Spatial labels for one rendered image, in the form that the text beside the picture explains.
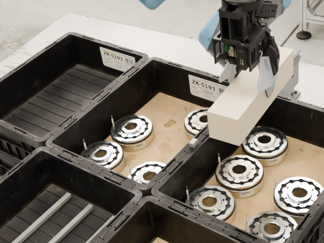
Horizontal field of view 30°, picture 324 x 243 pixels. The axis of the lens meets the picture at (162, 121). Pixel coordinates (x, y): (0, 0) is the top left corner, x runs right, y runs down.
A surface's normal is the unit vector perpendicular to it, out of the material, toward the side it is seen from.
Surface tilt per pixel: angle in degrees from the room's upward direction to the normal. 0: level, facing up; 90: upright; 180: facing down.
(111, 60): 90
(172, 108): 0
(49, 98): 0
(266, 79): 77
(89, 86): 0
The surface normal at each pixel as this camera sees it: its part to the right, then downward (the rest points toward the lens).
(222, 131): -0.53, 0.58
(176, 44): -0.13, -0.78
